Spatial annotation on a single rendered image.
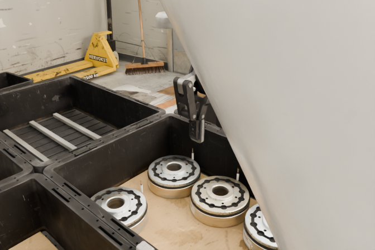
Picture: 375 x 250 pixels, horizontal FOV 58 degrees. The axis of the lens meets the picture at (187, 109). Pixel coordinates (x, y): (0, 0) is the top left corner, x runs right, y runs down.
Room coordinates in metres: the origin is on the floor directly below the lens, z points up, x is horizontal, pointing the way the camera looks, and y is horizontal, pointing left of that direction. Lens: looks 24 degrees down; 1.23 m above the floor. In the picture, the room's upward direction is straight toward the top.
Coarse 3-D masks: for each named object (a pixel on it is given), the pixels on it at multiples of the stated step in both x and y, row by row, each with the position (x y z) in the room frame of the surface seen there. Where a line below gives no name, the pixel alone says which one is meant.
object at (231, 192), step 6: (210, 186) 0.49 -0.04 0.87; (216, 186) 0.49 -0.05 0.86; (222, 186) 0.49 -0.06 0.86; (228, 186) 0.49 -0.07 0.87; (210, 192) 0.47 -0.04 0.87; (228, 192) 0.47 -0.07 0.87; (210, 198) 0.46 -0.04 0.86; (216, 198) 0.46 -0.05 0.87; (222, 198) 0.45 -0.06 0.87; (228, 198) 0.46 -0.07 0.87
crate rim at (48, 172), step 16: (144, 128) 0.59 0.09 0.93; (208, 128) 0.59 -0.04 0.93; (112, 144) 0.54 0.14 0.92; (64, 160) 0.47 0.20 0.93; (48, 176) 0.43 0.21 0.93; (80, 192) 0.39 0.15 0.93; (96, 208) 0.36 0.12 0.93; (112, 224) 0.33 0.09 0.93; (128, 240) 0.30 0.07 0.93; (144, 240) 0.30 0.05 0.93
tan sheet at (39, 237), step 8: (40, 232) 0.42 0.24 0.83; (32, 240) 0.40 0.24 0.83; (40, 240) 0.40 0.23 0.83; (48, 240) 0.40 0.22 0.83; (16, 248) 0.38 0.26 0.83; (24, 248) 0.38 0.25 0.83; (32, 248) 0.38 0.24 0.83; (40, 248) 0.38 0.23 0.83; (48, 248) 0.38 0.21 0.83; (56, 248) 0.38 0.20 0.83
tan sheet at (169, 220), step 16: (144, 176) 0.57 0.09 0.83; (144, 192) 0.52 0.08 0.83; (160, 208) 0.47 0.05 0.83; (176, 208) 0.47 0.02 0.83; (160, 224) 0.43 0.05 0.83; (176, 224) 0.43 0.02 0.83; (192, 224) 0.43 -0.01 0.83; (240, 224) 0.43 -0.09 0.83; (160, 240) 0.40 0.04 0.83; (176, 240) 0.40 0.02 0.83; (192, 240) 0.40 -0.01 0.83; (208, 240) 0.40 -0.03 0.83; (224, 240) 0.40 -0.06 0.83; (240, 240) 0.40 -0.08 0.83
